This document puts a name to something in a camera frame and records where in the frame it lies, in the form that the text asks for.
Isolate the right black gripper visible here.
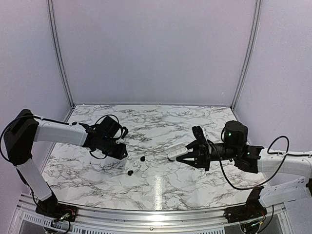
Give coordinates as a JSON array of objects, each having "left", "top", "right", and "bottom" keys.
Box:
[{"left": 176, "top": 140, "right": 240, "bottom": 172}]

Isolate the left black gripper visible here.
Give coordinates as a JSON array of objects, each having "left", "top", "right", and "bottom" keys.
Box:
[{"left": 99, "top": 136, "right": 128, "bottom": 160}]

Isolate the white earbud charging case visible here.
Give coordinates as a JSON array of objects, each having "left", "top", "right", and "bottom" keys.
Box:
[{"left": 166, "top": 143, "right": 188, "bottom": 161}]

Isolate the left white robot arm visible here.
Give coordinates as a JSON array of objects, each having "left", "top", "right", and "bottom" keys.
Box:
[{"left": 0, "top": 109, "right": 128, "bottom": 217}]

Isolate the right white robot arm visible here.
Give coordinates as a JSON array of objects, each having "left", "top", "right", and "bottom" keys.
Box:
[{"left": 167, "top": 140, "right": 312, "bottom": 218}]

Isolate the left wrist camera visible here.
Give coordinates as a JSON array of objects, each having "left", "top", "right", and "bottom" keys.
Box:
[{"left": 95, "top": 115, "right": 129, "bottom": 144}]

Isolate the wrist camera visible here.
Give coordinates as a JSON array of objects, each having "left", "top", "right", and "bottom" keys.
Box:
[
  {"left": 192, "top": 126, "right": 207, "bottom": 145},
  {"left": 95, "top": 115, "right": 129, "bottom": 144}
]

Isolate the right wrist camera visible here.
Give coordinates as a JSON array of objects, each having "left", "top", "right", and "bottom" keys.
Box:
[{"left": 192, "top": 126, "right": 207, "bottom": 145}]

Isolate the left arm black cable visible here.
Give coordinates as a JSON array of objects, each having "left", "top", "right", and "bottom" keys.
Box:
[{"left": 0, "top": 114, "right": 74, "bottom": 161}]

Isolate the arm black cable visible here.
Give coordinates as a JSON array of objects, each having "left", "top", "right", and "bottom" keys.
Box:
[
  {"left": 0, "top": 114, "right": 74, "bottom": 161},
  {"left": 218, "top": 135, "right": 290, "bottom": 191}
]

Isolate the aluminium front rail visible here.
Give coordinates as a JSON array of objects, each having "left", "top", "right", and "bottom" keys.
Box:
[{"left": 14, "top": 201, "right": 288, "bottom": 234}]

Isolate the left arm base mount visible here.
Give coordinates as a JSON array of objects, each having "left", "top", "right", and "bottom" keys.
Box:
[{"left": 36, "top": 194, "right": 78, "bottom": 222}]

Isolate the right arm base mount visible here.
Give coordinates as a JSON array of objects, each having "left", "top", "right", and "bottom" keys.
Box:
[{"left": 223, "top": 186, "right": 267, "bottom": 223}]

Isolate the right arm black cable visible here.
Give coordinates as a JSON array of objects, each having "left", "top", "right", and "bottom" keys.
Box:
[{"left": 218, "top": 135, "right": 290, "bottom": 191}]

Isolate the left aluminium corner post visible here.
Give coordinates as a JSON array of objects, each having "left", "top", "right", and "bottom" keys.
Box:
[{"left": 46, "top": 0, "right": 75, "bottom": 109}]

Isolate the aluminium corner post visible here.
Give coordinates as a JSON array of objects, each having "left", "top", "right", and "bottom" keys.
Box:
[
  {"left": 46, "top": 0, "right": 75, "bottom": 109},
  {"left": 231, "top": 0, "right": 263, "bottom": 111}
]

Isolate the right aluminium corner post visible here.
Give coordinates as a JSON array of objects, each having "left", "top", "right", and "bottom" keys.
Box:
[{"left": 231, "top": 0, "right": 263, "bottom": 111}]

